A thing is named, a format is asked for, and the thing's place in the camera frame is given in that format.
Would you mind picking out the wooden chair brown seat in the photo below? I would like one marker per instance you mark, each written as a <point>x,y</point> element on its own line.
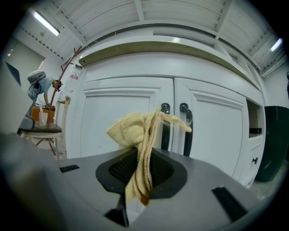
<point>45,129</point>

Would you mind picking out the green bathtub white inside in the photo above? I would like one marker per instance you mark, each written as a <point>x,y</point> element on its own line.
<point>273,144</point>

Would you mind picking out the white vanity cabinet frame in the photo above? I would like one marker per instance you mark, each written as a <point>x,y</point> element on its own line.
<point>73,135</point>

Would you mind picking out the white cabinet drawer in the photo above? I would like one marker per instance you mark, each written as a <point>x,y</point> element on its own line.
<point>256,149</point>

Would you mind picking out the ceiling tube light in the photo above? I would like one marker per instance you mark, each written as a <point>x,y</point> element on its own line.
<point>276,45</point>
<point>46,22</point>

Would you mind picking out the brown wooden coat rack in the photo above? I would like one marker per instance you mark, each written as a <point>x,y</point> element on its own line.
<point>57,85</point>

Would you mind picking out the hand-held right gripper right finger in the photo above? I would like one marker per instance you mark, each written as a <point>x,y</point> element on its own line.
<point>198,187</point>

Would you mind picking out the clear plastic cup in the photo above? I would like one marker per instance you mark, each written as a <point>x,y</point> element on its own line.
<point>43,118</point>

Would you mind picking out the white cabinet door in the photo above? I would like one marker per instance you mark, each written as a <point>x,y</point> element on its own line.
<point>113,112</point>
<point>216,126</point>

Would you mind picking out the yellow cloth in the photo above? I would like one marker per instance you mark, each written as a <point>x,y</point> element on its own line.
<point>133,128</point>

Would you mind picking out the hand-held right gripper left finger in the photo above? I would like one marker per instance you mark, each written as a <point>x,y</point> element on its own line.
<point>85,187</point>

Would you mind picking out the black drawer knob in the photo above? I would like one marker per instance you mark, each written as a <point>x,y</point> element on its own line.
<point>254,160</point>

